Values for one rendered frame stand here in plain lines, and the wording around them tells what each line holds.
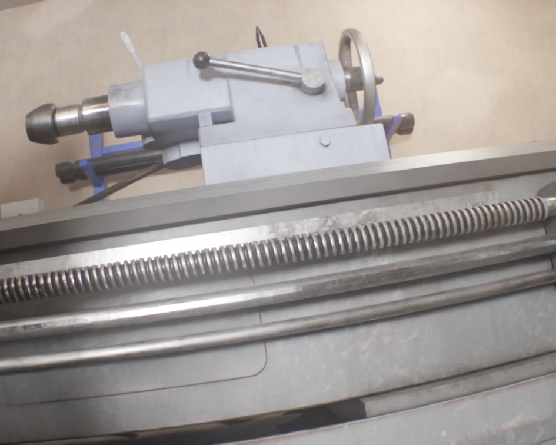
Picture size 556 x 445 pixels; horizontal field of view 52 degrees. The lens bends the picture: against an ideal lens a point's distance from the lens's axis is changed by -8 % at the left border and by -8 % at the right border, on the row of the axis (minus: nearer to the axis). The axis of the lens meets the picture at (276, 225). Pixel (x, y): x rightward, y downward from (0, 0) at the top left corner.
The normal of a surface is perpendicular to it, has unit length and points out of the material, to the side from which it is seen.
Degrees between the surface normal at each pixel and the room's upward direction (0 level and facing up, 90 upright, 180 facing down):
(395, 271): 90
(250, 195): 90
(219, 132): 62
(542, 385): 90
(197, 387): 90
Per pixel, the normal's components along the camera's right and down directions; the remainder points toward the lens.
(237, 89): 0.01, -0.45
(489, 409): 0.07, -0.18
